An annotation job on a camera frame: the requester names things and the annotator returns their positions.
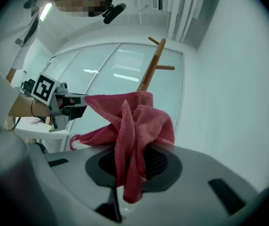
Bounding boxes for white vertical blinds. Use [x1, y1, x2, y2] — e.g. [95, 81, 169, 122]
[166, 0, 222, 49]

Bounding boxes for person's white shirt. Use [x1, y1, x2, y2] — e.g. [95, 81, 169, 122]
[0, 0, 41, 127]

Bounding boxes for ceiling light panel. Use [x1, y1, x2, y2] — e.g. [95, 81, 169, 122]
[40, 3, 53, 22]

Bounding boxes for pink cloth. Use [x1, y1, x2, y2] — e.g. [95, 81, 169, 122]
[69, 91, 175, 204]

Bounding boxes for wooden coat rack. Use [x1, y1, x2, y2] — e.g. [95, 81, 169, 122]
[136, 36, 175, 93]

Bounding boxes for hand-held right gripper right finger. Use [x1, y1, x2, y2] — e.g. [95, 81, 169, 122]
[114, 143, 262, 226]

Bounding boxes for person's left forearm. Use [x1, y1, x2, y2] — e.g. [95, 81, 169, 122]
[7, 94, 52, 118]

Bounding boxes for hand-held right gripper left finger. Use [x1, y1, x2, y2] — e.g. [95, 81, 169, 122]
[44, 146, 123, 223]

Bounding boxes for black head-worn camera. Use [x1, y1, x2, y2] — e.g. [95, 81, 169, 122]
[101, 3, 127, 25]

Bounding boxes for white table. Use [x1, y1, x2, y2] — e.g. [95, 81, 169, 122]
[14, 116, 71, 154]

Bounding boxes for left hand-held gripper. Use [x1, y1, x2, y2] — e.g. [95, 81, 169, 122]
[30, 72, 88, 133]

